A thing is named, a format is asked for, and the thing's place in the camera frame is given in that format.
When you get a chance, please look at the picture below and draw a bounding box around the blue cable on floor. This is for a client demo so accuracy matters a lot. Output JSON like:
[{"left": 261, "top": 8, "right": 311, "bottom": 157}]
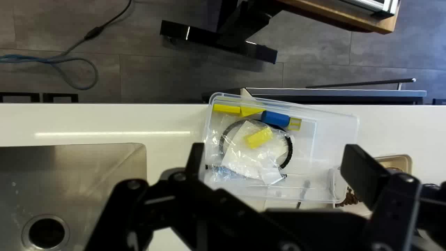
[{"left": 0, "top": 54, "right": 101, "bottom": 93}]

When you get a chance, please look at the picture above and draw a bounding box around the wooden table edge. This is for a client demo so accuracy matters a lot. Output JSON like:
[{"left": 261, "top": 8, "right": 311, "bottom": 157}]
[{"left": 276, "top": 0, "right": 399, "bottom": 36}]

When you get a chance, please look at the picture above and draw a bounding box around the black cable on floor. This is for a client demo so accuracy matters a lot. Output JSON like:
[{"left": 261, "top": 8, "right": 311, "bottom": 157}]
[{"left": 60, "top": 0, "right": 136, "bottom": 59}]

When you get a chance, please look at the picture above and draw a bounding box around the small yellow cap piece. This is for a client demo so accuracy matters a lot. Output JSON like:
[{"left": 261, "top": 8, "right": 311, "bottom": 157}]
[{"left": 246, "top": 128, "right": 274, "bottom": 148}]

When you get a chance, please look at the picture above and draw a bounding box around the black stand base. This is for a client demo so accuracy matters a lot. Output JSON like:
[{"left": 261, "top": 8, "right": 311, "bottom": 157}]
[{"left": 161, "top": 0, "right": 283, "bottom": 65}]

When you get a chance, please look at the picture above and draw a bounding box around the stainless steel sink basin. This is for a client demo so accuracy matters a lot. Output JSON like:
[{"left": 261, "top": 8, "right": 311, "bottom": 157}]
[{"left": 0, "top": 144, "right": 147, "bottom": 251}]

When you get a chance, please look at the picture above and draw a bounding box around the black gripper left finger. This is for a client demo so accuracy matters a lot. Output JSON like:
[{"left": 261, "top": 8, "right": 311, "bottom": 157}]
[{"left": 184, "top": 143, "right": 205, "bottom": 181}]

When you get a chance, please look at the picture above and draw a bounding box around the clear plastic storage bin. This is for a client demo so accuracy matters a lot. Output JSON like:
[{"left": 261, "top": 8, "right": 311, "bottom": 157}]
[{"left": 201, "top": 94, "right": 360, "bottom": 204}]

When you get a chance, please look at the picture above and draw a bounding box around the black ring in bin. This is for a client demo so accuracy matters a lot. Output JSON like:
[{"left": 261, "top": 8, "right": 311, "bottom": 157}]
[{"left": 221, "top": 119, "right": 296, "bottom": 172}]

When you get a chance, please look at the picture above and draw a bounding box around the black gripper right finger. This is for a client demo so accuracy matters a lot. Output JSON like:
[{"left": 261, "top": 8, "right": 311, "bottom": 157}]
[{"left": 340, "top": 144, "right": 391, "bottom": 210}]

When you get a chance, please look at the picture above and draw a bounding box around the yellow marker in bin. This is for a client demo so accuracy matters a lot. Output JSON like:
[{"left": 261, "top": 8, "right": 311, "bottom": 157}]
[{"left": 212, "top": 104, "right": 264, "bottom": 118}]

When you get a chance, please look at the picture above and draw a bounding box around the clear plastic bag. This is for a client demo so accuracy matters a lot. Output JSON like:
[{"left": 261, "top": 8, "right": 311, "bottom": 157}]
[{"left": 207, "top": 121, "right": 293, "bottom": 186}]

